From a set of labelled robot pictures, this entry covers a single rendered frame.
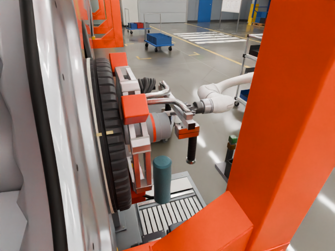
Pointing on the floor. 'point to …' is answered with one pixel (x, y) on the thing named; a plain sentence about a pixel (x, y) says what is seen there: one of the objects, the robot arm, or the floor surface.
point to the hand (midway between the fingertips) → (168, 111)
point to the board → (231, 5)
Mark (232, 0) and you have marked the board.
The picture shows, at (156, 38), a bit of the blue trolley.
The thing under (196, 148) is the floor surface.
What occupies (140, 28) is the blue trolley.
